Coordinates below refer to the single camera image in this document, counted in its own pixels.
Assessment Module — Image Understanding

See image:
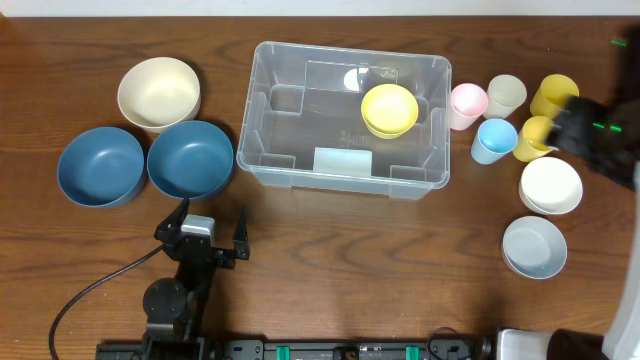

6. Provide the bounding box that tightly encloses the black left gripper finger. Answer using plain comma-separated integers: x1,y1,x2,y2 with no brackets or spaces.
232,208,250,260
154,198,190,243

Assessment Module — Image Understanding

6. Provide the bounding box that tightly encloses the white small bowl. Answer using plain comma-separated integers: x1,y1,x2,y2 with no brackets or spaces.
518,157,583,215

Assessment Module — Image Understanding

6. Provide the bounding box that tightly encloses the light blue cup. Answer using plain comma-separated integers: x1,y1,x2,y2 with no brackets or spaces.
471,118,518,165

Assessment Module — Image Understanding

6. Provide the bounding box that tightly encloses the grey-blue small bowl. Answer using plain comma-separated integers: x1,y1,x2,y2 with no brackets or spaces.
501,216,568,280

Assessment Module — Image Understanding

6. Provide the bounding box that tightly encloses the yellow small bowl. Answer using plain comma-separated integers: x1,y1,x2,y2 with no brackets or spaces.
361,84,419,139

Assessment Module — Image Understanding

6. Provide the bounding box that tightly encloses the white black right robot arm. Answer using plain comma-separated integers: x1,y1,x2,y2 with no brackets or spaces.
546,25,639,360

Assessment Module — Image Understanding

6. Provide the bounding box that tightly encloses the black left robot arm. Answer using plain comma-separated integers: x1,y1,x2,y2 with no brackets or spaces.
141,199,250,360

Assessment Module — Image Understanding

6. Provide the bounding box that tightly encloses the yellow cup far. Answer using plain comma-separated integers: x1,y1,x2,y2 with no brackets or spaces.
530,74,579,119

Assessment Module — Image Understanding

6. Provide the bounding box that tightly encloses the yellow cup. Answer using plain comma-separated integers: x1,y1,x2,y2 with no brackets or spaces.
512,116,553,162
530,74,579,119

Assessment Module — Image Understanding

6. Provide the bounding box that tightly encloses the yellow cup near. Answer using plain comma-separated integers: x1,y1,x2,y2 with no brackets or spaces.
512,116,553,162

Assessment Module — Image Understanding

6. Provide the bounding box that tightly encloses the dark blue bowl right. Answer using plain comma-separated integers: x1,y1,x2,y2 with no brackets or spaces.
147,120,234,200

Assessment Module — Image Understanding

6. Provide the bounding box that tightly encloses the dark blue bowl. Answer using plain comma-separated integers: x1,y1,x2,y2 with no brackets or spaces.
57,127,146,208
147,120,234,200

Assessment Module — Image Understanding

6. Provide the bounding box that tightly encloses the cream cup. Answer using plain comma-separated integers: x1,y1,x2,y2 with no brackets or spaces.
484,74,527,119

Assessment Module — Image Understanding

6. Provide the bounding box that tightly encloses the dark blue bowl left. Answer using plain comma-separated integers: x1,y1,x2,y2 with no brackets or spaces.
57,127,146,208

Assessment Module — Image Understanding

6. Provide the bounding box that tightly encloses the pink cup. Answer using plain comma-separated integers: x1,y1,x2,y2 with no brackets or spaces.
449,83,488,131

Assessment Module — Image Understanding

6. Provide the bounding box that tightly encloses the clear plastic storage bin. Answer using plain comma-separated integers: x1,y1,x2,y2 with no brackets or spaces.
236,41,452,200

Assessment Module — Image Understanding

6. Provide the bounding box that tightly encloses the cream large bowl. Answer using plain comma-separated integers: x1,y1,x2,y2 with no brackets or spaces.
117,57,201,133

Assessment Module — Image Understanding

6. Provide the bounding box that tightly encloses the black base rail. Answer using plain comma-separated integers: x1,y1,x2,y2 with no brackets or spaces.
94,327,606,360

